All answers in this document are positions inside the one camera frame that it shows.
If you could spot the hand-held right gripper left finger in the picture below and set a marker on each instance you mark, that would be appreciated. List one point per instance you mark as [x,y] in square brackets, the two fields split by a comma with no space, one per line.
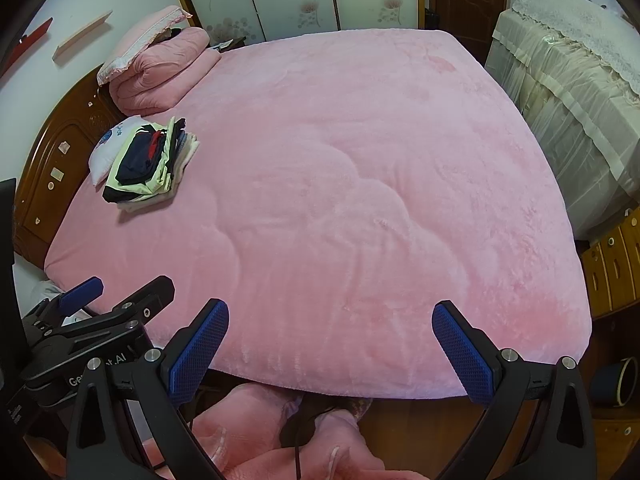
[200,350]

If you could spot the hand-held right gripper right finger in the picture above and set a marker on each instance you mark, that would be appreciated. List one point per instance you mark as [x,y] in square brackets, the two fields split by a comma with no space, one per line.
[465,355]

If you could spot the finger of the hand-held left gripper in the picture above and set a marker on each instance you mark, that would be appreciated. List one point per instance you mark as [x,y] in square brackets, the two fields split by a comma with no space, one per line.
[82,295]
[145,300]

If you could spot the navy and red varsity jacket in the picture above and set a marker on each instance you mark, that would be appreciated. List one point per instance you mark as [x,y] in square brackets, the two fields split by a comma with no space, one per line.
[137,160]

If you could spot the stack of folded clothes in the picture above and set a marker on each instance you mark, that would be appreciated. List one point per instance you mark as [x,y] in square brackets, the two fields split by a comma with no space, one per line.
[177,157]

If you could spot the white bed sheet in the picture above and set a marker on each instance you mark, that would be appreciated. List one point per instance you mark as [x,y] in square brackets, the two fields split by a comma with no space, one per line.
[35,280]

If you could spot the brown wooden headboard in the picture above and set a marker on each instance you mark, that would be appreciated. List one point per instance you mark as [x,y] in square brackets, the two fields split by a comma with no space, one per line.
[55,160]

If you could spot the dark blue round basin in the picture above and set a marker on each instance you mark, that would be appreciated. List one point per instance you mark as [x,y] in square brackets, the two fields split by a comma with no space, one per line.
[607,382]

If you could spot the white printed pillow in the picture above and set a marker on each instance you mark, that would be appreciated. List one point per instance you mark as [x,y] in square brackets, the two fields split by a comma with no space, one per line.
[107,145]

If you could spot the yellow wooden drawer cabinet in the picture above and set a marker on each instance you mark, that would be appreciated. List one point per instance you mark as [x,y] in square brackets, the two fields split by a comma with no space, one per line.
[610,270]

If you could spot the pink fleece bed blanket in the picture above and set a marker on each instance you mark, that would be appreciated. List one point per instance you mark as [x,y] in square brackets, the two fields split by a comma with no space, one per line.
[350,160]

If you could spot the folded pink quilt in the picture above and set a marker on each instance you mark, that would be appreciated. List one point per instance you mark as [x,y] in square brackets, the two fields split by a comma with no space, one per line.
[160,70]

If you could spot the pink pillow with lace trim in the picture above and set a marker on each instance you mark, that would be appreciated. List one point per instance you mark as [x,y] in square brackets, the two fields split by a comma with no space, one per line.
[135,35]

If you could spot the dark wooden nightstand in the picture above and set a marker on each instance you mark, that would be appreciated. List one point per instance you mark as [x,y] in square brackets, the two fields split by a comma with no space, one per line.
[235,42]

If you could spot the cream lace covered furniture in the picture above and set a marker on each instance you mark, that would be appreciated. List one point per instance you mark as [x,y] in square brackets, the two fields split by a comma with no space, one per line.
[565,85]

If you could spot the brown wooden door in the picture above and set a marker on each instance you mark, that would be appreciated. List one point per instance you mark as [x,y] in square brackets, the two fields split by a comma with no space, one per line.
[470,10]

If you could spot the red wall strip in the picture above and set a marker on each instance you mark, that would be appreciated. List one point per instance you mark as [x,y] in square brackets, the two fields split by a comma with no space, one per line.
[35,35]

